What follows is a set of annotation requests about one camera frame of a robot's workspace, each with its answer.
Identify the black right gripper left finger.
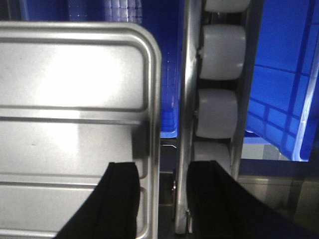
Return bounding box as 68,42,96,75
56,162,140,239

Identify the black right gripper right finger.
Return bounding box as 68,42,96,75
186,161,319,239

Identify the silver metal tray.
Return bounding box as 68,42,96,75
0,21,160,239

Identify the blue bin lower right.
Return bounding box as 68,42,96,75
246,0,319,162

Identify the right white roller track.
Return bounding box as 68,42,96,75
175,0,264,239

